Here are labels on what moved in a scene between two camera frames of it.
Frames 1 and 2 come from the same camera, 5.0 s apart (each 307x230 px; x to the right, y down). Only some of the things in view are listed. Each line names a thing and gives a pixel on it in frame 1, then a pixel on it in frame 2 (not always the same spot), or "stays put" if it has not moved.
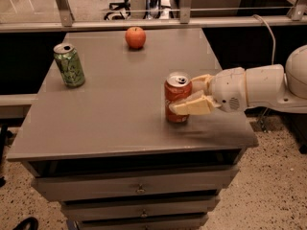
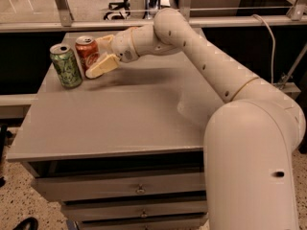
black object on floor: [23, 223] stays put
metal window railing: [295, 15] stays put
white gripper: [227, 89] to [123, 46]
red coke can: [177, 87] to [86, 50]
